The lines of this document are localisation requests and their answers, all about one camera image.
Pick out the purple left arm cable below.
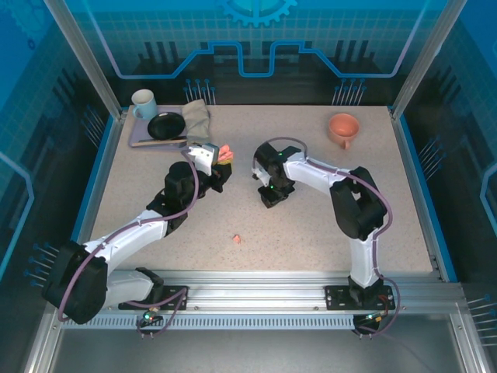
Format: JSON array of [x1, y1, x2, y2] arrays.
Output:
[[57, 149, 200, 340]]

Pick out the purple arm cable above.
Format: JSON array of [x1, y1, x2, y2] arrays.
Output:
[[57, 149, 200, 340], [251, 136, 401, 339]]

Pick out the pink speckled ceramic mug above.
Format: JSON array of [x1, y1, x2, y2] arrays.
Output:
[[328, 113, 361, 151]]

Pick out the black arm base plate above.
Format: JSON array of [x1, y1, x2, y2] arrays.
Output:
[[118, 284, 190, 312], [324, 284, 396, 312]]

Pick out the light blue mug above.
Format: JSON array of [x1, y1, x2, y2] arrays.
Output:
[[130, 89, 159, 121]]

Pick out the aluminium frame post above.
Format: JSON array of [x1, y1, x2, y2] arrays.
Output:
[[43, 0, 126, 121], [390, 0, 467, 121]]

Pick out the slotted grey cable duct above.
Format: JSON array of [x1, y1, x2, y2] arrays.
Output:
[[61, 314, 360, 331]]

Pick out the lavender serving tray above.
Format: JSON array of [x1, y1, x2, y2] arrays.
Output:
[[127, 104, 191, 148]]

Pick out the black round plate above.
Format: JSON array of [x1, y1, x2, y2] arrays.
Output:
[[147, 111, 186, 141]]

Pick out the beige folded cloth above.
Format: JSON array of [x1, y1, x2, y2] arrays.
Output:
[[181, 99, 213, 147]]

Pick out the grey metal lower shelf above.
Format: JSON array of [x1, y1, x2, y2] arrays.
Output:
[[50, 328, 467, 373]]

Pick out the pink earbud charging case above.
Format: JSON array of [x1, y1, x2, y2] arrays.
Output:
[[216, 143, 236, 163]]

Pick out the wooden handled knife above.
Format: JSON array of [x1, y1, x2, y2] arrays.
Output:
[[131, 138, 187, 148]]

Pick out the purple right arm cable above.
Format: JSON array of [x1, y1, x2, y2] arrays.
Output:
[[251, 136, 401, 339]]

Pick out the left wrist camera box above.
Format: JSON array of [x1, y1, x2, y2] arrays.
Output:
[[185, 141, 221, 176]]

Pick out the aluminium front mounting rail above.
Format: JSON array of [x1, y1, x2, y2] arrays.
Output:
[[71, 270, 465, 316]]

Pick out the aluminium side rail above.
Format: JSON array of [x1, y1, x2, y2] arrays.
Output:
[[64, 110, 131, 283], [388, 108, 447, 281]]

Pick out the small connector with LED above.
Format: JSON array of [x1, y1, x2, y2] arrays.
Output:
[[140, 306, 163, 326], [363, 310, 391, 326]]

